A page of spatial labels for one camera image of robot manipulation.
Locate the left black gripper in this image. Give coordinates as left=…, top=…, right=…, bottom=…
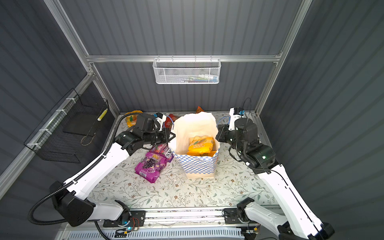
left=142, top=127, right=175, bottom=146

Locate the purple grape snack bag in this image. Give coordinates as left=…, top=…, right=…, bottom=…
left=135, top=152, right=168, bottom=183

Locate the white checkered paper bag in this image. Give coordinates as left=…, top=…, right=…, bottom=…
left=169, top=112, right=220, bottom=179

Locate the yellow snack bag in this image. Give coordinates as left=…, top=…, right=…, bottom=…
left=126, top=110, right=143, bottom=128
left=187, top=136, right=217, bottom=157

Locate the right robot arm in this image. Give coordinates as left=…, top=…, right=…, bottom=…
left=216, top=118, right=335, bottom=240

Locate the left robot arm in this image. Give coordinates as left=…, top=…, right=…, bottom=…
left=50, top=113, right=175, bottom=227

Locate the purple Fox's candy bag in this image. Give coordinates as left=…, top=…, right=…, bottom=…
left=150, top=144, right=174, bottom=163

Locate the red candy bag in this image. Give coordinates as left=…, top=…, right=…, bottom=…
left=164, top=114, right=178, bottom=129

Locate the floral table mat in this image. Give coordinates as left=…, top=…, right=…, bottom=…
left=89, top=144, right=277, bottom=209

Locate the small orange snack packet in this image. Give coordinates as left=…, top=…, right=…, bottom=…
left=196, top=106, right=204, bottom=114

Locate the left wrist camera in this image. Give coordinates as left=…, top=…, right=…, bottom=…
left=154, top=112, right=167, bottom=131

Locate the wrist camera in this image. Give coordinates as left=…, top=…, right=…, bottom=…
left=229, top=107, right=245, bottom=131
left=154, top=112, right=167, bottom=131

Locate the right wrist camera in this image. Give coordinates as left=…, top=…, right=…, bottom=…
left=229, top=107, right=245, bottom=131

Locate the black corrugated cable conduit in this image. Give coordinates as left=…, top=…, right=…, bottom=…
left=27, top=111, right=142, bottom=226

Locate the white wire wall basket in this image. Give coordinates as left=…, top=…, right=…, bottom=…
left=153, top=59, right=222, bottom=85

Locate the black wire side basket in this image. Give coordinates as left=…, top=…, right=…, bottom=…
left=24, top=92, right=109, bottom=164

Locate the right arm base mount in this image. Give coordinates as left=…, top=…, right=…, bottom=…
left=222, top=208, right=248, bottom=225

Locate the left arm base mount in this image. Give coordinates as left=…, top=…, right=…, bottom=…
left=103, top=211, right=147, bottom=228

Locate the white ventilated rail cover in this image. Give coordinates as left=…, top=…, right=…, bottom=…
left=67, top=228, right=245, bottom=240

